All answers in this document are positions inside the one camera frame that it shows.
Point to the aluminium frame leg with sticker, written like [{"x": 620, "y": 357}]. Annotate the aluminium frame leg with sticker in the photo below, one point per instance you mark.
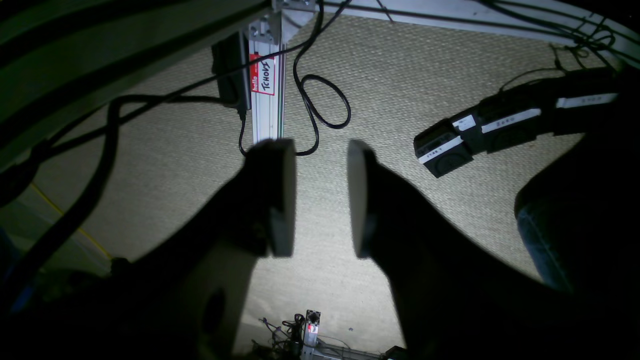
[{"x": 267, "y": 35}]

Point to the black power adapter box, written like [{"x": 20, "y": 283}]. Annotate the black power adapter box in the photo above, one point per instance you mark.
[{"x": 232, "y": 81}]

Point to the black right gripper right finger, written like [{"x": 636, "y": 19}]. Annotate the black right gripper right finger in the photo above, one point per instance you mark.
[{"x": 452, "y": 297}]

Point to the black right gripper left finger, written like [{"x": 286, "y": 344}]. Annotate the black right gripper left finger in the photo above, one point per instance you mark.
[{"x": 200, "y": 276}]

